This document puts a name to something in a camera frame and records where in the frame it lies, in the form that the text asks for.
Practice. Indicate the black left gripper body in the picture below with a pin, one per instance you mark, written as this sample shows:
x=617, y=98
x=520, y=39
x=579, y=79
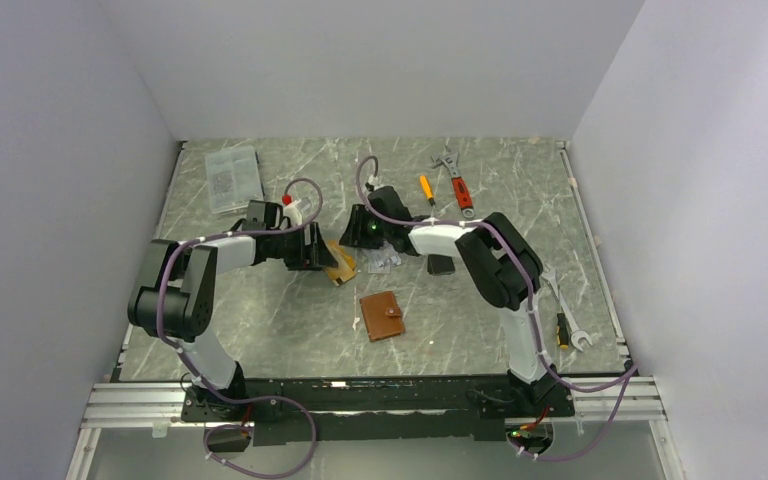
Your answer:
x=290, y=246

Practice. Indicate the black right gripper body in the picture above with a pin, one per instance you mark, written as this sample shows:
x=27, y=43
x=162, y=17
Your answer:
x=374, y=233

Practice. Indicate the brown leather card holder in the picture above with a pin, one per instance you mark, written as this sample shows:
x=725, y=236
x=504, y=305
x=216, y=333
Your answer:
x=382, y=316

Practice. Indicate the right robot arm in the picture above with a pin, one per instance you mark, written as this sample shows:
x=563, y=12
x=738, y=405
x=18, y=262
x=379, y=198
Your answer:
x=504, y=268

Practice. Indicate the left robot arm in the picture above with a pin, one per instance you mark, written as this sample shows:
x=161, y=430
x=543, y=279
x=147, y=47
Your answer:
x=173, y=295

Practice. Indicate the gold card stack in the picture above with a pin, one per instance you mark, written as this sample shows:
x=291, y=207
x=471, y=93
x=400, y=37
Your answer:
x=346, y=265

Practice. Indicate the black card wallet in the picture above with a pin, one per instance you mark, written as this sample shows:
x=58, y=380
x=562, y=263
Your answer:
x=439, y=265

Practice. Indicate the clear plastic parts box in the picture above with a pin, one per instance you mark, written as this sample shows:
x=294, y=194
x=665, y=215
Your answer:
x=233, y=178

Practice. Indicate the red adjustable wrench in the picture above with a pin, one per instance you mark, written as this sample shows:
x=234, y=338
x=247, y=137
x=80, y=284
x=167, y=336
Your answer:
x=450, y=160

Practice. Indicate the silver combination wrench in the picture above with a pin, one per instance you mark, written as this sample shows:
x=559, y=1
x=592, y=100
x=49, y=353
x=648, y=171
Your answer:
x=579, y=337

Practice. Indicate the black yellow screwdriver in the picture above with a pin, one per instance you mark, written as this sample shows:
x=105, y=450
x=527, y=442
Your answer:
x=562, y=331

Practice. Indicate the orange handle screwdriver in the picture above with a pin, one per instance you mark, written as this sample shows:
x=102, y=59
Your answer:
x=428, y=193

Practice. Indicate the black aluminium base frame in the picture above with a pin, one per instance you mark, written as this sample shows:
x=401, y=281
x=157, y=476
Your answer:
x=480, y=407

